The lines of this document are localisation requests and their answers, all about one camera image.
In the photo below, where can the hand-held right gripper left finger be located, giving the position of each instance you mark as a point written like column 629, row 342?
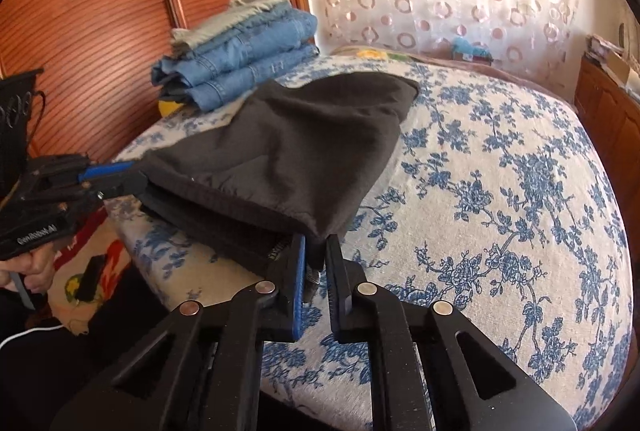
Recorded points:
column 298, row 291

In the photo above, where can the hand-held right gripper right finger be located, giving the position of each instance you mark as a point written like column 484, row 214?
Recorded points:
column 337, row 291

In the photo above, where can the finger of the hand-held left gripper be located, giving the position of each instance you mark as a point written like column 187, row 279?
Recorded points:
column 125, row 186
column 110, row 168

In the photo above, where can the black pants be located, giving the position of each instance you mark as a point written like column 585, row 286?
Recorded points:
column 300, row 151

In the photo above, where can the grey folded pants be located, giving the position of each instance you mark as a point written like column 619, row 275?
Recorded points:
column 210, row 33

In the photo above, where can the person's left hand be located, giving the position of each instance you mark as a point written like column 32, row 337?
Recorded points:
column 37, row 266

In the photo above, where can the colourful floral blanket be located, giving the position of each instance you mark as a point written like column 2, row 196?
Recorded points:
column 112, row 251

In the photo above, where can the person's black clothing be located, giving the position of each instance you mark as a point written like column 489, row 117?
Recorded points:
column 50, row 361

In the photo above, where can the brown wooden wardrobe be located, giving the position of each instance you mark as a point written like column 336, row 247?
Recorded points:
column 100, row 11

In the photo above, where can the blue floral cloth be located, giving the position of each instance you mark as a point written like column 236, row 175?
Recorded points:
column 500, row 211

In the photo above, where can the blue fluffy bundle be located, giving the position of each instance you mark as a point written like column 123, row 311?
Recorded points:
column 462, row 45

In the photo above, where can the blue object on box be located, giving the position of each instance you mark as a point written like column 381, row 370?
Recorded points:
column 482, row 55

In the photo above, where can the brown wooden cabinet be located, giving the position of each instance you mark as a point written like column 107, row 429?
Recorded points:
column 605, row 111

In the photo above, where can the stack of papers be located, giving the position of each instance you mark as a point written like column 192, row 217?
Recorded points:
column 600, row 47

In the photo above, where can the open cardboard box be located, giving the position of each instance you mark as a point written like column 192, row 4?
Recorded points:
column 625, row 68

